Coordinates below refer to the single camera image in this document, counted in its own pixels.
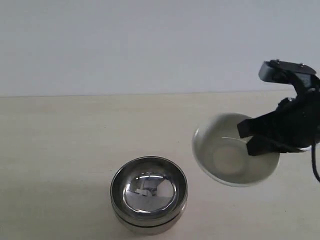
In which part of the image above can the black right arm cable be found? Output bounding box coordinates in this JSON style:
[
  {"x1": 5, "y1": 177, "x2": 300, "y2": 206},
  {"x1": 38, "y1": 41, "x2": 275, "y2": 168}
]
[{"x1": 309, "y1": 139, "x2": 320, "y2": 182}]

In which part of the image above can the white ceramic bowl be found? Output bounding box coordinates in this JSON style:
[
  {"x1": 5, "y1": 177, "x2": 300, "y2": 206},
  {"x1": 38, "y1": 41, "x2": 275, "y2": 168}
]
[{"x1": 192, "y1": 112, "x2": 280, "y2": 187}]

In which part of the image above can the ribbed stainless steel bowl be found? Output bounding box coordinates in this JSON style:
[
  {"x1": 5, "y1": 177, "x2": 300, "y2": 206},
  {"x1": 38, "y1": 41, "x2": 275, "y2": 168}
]
[{"x1": 110, "y1": 156, "x2": 188, "y2": 226}]

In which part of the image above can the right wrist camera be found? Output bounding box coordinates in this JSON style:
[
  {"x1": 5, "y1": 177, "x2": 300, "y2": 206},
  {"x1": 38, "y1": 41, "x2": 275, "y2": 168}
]
[{"x1": 258, "y1": 59, "x2": 320, "y2": 97}]

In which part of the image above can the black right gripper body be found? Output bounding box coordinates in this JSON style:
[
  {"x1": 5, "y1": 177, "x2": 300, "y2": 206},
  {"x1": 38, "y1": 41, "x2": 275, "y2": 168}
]
[{"x1": 262, "y1": 89, "x2": 320, "y2": 153}]

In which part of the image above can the smooth stainless steel bowl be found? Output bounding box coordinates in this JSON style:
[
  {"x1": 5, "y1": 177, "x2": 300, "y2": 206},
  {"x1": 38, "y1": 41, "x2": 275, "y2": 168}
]
[{"x1": 111, "y1": 199, "x2": 187, "y2": 236}]

